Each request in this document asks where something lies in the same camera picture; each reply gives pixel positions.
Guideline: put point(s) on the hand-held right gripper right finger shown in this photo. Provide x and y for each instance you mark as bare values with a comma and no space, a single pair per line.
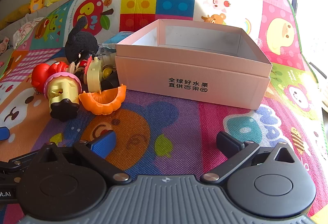
228,142

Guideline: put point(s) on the yellow round toy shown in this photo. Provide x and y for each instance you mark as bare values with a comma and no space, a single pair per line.
107,72

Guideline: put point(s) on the pink cardboard box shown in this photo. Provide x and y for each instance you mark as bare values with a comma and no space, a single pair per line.
205,72

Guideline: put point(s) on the pink patterned cloth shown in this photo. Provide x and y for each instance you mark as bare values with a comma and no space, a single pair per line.
4,44

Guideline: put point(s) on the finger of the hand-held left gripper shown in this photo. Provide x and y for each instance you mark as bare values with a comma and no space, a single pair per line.
10,165
3,133

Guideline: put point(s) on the pink and yellow figure toy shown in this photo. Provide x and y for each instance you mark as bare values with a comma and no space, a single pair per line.
61,90

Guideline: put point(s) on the small mouse figure toy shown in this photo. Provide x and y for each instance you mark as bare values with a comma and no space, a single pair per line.
81,69

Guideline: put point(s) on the black cup toy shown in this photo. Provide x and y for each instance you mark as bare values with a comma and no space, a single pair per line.
110,81

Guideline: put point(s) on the orange pumpkin shell toy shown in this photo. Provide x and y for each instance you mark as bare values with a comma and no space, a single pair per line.
102,105

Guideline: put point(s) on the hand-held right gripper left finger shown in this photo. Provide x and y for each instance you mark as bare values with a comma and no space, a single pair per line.
105,142

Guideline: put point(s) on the colourful cartoon play mat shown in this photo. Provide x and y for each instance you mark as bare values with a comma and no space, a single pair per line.
179,124

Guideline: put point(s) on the cream round toy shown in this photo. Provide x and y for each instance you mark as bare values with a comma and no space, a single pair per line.
93,75

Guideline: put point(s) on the blue packet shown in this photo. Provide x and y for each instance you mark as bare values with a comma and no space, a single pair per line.
115,39

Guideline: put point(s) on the floral cloth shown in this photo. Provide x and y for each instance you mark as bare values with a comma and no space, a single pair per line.
25,31

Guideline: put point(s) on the black plush toy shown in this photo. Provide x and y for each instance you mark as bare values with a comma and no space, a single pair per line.
79,44

